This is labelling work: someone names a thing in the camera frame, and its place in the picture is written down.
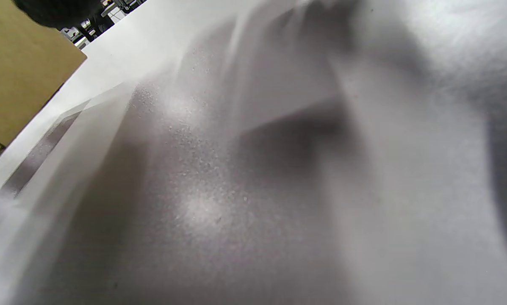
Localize person's left hand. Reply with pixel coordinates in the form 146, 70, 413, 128
12, 0, 105, 30

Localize small brown cardboard mailer box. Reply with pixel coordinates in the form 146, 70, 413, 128
0, 0, 87, 172

